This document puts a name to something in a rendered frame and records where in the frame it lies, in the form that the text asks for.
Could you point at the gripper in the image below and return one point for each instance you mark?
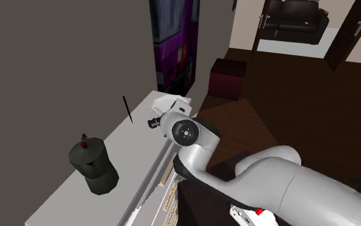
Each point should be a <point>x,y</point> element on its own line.
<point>153,123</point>

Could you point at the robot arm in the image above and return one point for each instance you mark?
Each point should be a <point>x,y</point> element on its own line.
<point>292,191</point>

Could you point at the black pen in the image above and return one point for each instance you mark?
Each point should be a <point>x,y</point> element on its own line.
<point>127,109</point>

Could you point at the white chest of drawers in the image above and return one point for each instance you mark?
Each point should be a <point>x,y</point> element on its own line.
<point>133,147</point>

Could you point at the dark moka pot red knob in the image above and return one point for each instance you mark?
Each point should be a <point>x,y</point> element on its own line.
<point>94,166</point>

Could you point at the dark red ottoman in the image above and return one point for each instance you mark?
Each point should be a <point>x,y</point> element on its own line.
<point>227,78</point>

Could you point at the black sofa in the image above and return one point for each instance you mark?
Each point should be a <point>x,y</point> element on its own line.
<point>295,25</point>

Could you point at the purple wall picture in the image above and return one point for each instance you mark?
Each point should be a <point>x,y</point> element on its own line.
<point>174,47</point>

